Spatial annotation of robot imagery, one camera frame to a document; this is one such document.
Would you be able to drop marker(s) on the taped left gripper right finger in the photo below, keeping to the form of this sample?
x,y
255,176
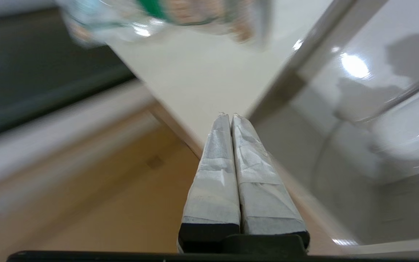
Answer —
x,y
264,196

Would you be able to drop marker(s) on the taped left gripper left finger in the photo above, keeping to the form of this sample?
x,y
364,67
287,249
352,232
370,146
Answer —
x,y
213,189

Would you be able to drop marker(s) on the white cabinet drawer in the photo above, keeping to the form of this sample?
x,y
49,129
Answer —
x,y
340,163

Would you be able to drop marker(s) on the green label snack bag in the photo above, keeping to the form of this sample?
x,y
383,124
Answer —
x,y
180,14

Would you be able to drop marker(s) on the white glossy low cabinet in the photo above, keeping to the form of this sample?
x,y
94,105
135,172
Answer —
x,y
202,80

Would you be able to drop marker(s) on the white slippers in plastic bag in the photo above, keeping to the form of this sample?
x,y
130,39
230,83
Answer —
x,y
409,138

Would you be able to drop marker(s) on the dark sliding door panel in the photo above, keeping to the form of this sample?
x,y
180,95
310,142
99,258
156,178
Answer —
x,y
31,72

